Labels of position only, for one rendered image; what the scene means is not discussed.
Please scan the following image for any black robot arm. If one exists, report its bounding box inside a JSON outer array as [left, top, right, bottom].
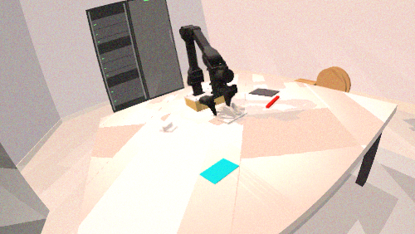
[[179, 25, 237, 98]]

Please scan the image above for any cyan flat plate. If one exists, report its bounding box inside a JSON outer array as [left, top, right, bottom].
[[199, 158, 239, 185]]

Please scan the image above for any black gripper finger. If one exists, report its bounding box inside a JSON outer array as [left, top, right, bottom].
[[224, 96, 233, 107], [208, 102, 217, 115]]

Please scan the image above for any red bar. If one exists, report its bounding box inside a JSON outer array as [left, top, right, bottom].
[[266, 96, 280, 109]]

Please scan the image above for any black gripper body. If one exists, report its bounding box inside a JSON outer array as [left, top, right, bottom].
[[199, 81, 226, 105]]

